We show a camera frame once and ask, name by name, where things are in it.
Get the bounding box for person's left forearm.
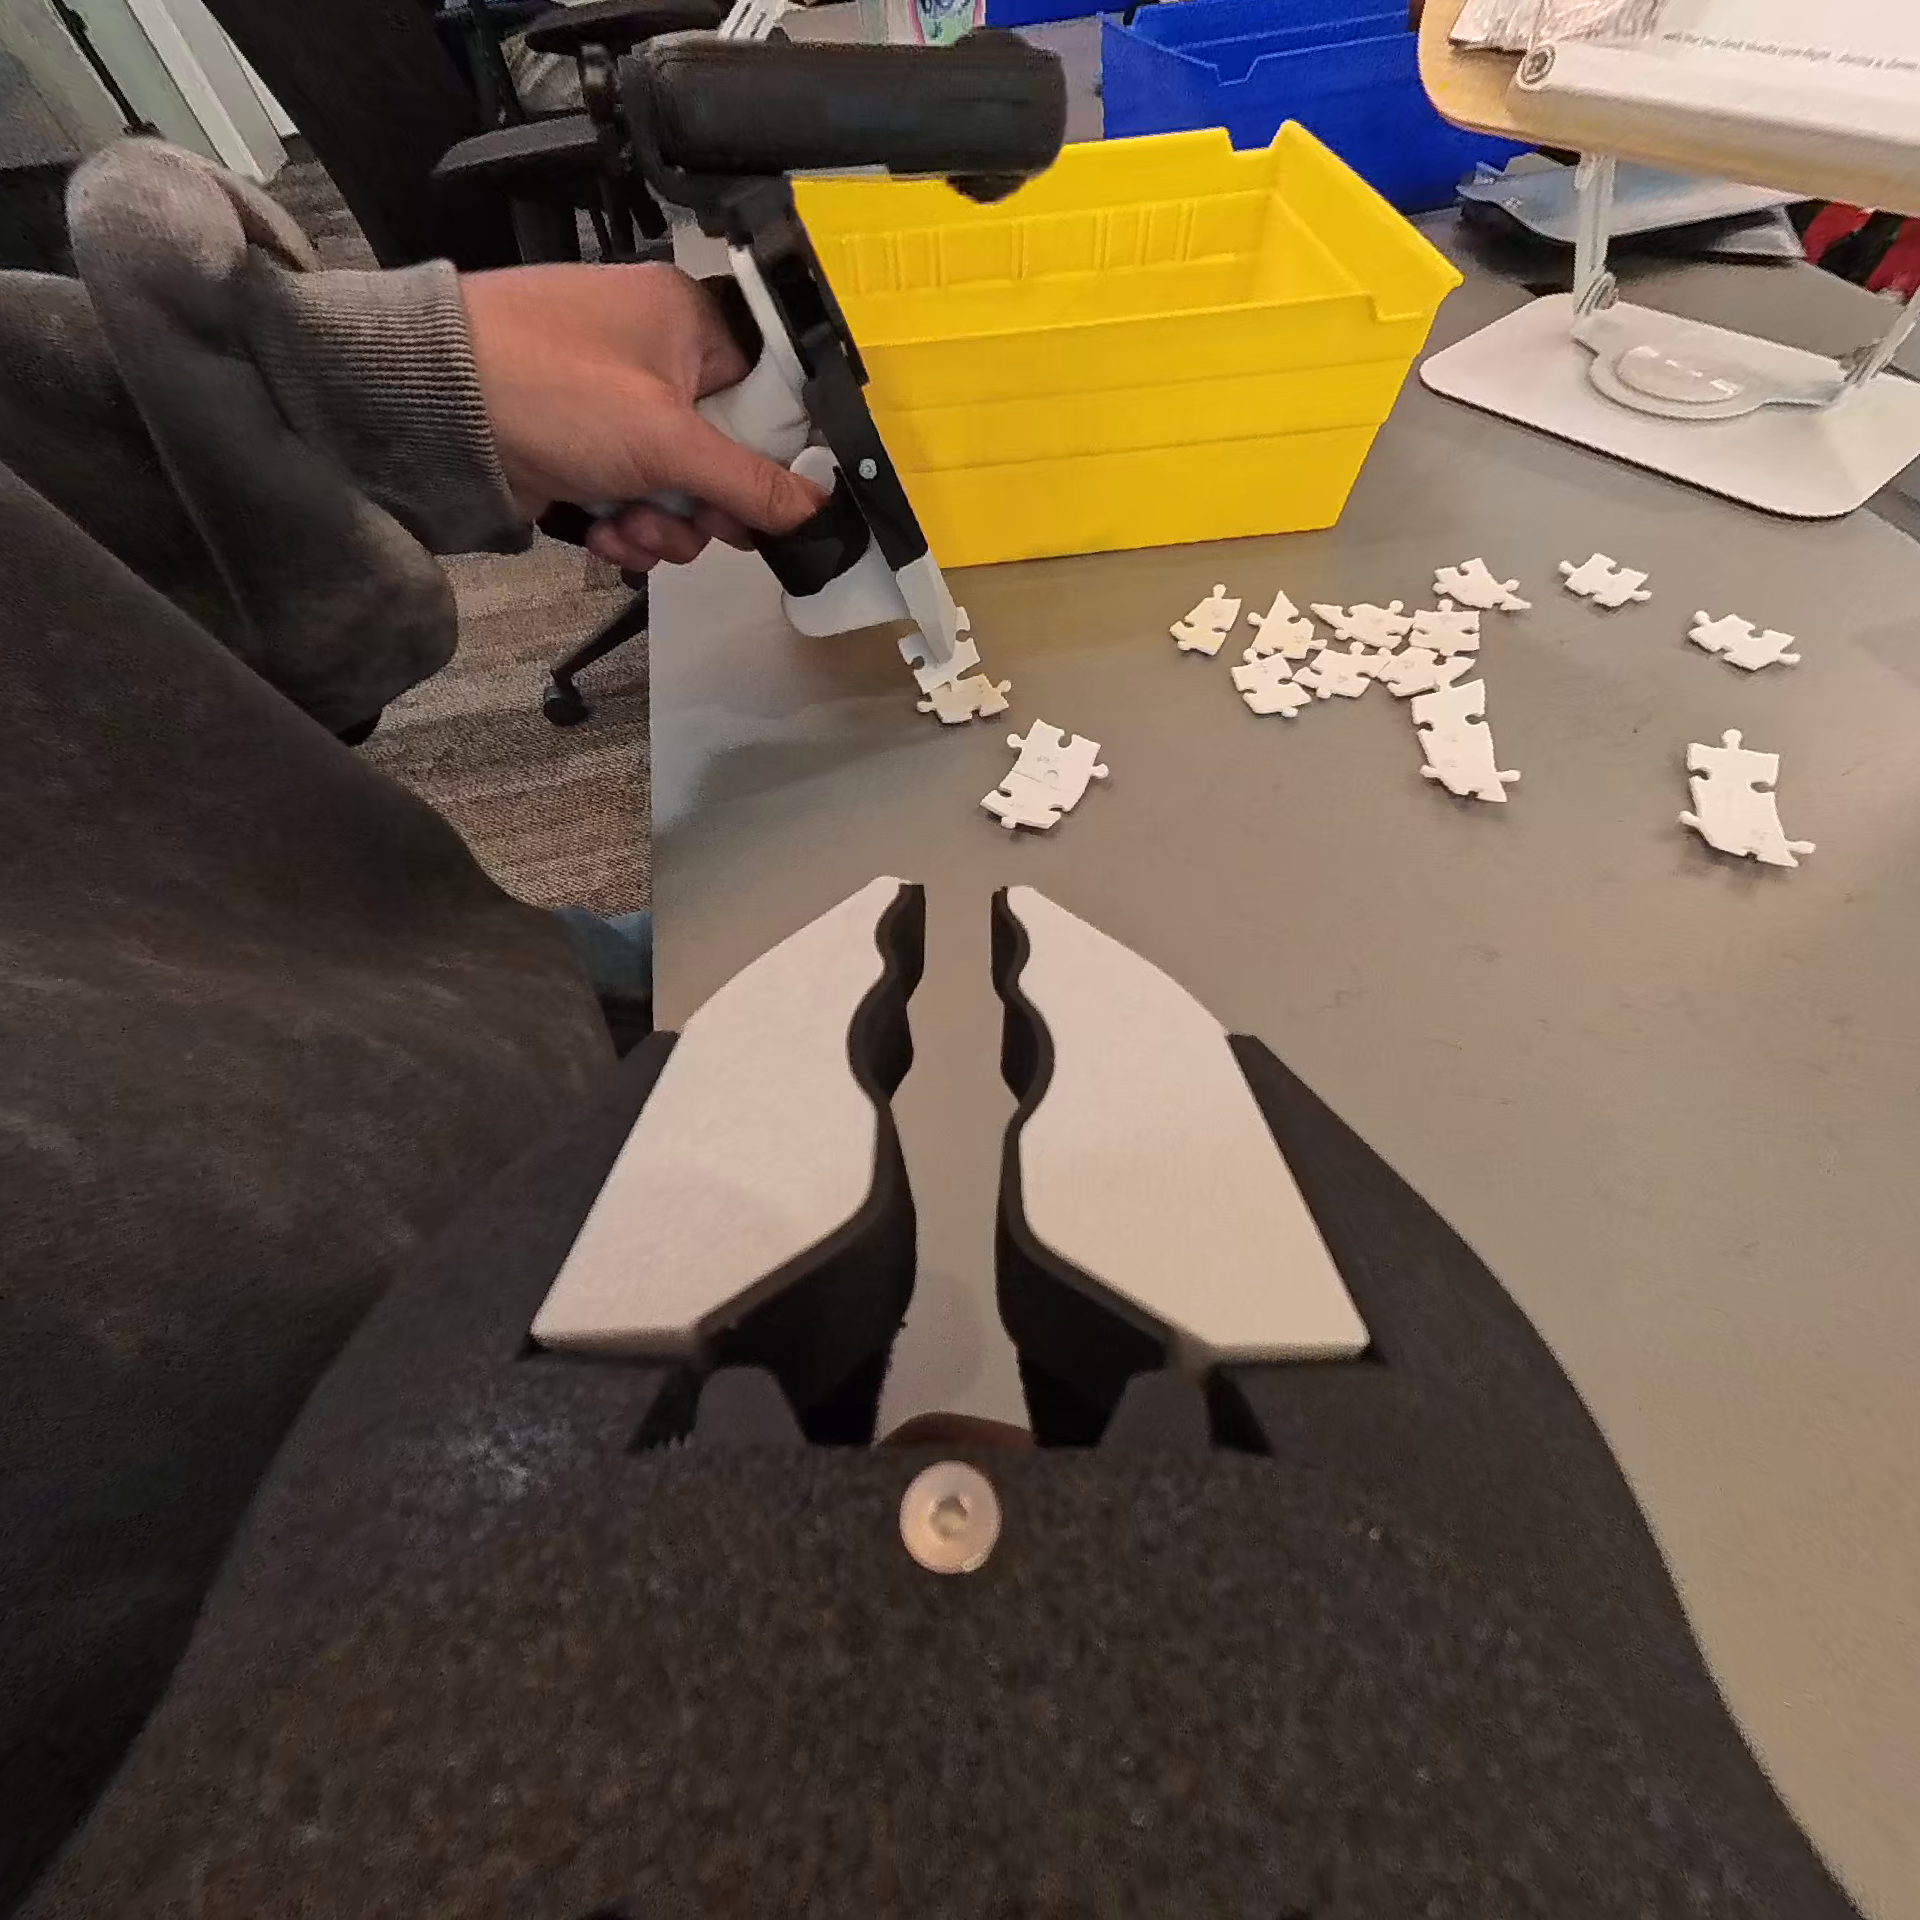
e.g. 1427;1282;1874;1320
59;140;536;745

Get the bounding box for pile of white puzzle pieces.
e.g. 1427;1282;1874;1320
1171;585;1488;720

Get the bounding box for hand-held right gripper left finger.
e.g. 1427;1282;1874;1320
528;874;928;1449

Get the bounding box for white stand with clear supports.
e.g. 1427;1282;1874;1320
1418;152;1920;522

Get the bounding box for person's dark clothing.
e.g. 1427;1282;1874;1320
0;270;663;1920

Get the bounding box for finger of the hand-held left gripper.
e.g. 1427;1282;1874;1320
779;552;976;675

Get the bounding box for scattered white puzzle pieces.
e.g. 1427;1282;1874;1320
1677;730;1817;872

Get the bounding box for joined white puzzle pieces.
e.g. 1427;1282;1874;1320
981;719;1113;832
896;604;1017;730

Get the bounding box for person's left hand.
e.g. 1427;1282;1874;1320
463;263;842;577

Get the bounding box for loose white puzzle pieces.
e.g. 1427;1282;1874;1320
1408;679;1523;808

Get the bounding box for yellow plastic bins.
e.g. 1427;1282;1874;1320
791;119;1465;571

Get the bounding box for white printed paper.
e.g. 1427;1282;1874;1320
1507;0;1920;144

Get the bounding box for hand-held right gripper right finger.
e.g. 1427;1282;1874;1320
987;882;1375;1449

